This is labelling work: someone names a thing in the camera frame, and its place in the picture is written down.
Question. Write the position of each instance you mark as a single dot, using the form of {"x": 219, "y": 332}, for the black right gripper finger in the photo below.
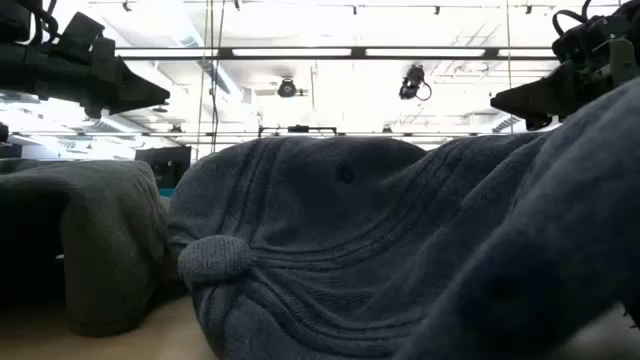
{"x": 545, "y": 110}
{"x": 555, "y": 90}

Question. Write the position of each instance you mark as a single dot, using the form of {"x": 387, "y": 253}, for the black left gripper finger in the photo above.
{"x": 135, "y": 85}
{"x": 130, "y": 102}

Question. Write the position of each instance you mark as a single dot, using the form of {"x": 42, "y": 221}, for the dark olive grey hat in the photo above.
{"x": 100, "y": 225}

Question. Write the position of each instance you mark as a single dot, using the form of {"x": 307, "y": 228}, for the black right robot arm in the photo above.
{"x": 632, "y": 20}

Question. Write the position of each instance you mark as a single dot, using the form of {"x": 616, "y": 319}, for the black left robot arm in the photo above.
{"x": 25, "y": 65}

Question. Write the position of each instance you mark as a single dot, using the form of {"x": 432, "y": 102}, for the black monitor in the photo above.
{"x": 162, "y": 165}

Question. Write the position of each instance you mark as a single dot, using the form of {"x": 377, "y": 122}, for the blue denim cap with button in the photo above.
{"x": 325, "y": 225}

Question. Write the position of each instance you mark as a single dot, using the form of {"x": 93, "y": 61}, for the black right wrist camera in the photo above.
{"x": 575, "y": 42}

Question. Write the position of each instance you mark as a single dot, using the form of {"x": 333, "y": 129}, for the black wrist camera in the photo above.
{"x": 80, "y": 30}
{"x": 575, "y": 42}

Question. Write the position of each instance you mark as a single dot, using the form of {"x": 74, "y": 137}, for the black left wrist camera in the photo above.
{"x": 80, "y": 30}

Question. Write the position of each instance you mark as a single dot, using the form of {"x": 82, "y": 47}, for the thin horizontal rail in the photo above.
{"x": 400, "y": 134}

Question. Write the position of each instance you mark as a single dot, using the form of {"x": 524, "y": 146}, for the round black overhead camera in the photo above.
{"x": 287, "y": 88}

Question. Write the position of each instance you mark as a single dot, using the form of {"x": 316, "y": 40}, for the black rail bracket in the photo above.
{"x": 300, "y": 129}

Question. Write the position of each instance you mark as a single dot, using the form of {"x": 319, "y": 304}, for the black horizontal frame bar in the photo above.
{"x": 357, "y": 52}

